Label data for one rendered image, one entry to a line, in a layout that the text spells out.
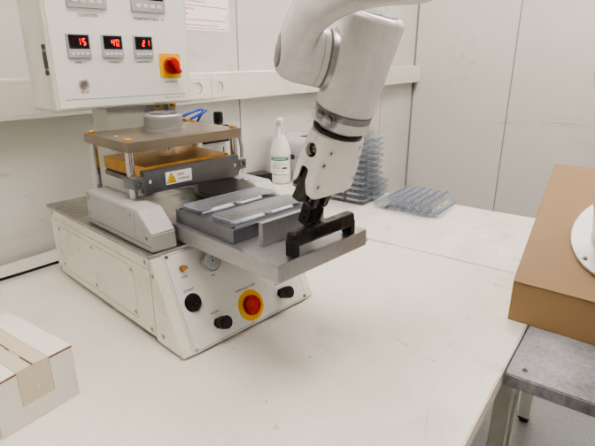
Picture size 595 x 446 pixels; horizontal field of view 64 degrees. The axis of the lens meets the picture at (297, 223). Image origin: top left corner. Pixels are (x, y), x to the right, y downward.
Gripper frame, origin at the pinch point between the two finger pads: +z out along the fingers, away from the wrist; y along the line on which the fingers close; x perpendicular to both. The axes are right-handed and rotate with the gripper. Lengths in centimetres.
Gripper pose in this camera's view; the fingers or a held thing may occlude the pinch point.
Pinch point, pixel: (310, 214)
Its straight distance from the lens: 77.8
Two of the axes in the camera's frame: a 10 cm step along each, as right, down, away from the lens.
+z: -2.5, 8.1, 5.3
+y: 6.9, -2.3, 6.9
